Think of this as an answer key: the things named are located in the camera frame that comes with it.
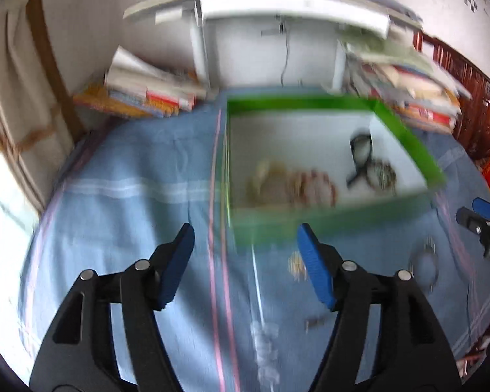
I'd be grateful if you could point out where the blue striped cloth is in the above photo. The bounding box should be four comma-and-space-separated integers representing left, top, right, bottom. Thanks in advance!
18, 86, 490, 392

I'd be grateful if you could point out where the grey hanging cable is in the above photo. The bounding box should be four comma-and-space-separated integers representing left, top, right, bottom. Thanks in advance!
280, 30, 291, 86

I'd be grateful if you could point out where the wooden bead bracelet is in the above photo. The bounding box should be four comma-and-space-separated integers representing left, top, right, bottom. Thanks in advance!
363, 159, 398, 192

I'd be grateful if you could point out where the white raised desk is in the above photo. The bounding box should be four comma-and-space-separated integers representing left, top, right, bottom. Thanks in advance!
123, 0, 423, 94

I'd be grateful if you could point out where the green cardboard box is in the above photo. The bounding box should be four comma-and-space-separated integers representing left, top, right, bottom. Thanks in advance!
224, 95, 448, 256

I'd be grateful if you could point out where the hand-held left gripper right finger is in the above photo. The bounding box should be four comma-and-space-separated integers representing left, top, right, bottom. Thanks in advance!
296, 223, 462, 392

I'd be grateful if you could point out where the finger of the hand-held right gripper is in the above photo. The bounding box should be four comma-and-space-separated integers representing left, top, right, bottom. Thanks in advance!
456, 207, 490, 263
472, 197, 490, 226

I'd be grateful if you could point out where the low stack of books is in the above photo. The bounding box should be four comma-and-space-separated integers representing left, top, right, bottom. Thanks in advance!
73, 46, 207, 119

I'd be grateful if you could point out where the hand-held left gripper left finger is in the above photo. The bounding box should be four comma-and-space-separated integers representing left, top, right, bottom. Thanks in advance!
28, 222, 197, 392

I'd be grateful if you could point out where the cream curtain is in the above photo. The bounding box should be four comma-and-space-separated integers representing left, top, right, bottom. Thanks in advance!
0, 0, 84, 221

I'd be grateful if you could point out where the tall stack of books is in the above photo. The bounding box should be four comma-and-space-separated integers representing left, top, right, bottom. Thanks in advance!
339, 24, 472, 135

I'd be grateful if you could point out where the carved wooden bench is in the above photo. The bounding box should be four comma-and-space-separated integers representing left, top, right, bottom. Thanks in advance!
412, 32, 490, 162

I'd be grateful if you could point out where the silver bangle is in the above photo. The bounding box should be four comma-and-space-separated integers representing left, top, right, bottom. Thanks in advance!
408, 237, 441, 292

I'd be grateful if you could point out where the pink bead bracelet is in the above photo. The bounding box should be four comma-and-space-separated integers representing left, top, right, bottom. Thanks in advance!
292, 167, 339, 209

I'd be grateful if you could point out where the gold flower brooch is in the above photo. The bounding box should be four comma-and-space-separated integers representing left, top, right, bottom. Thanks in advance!
289, 251, 309, 280

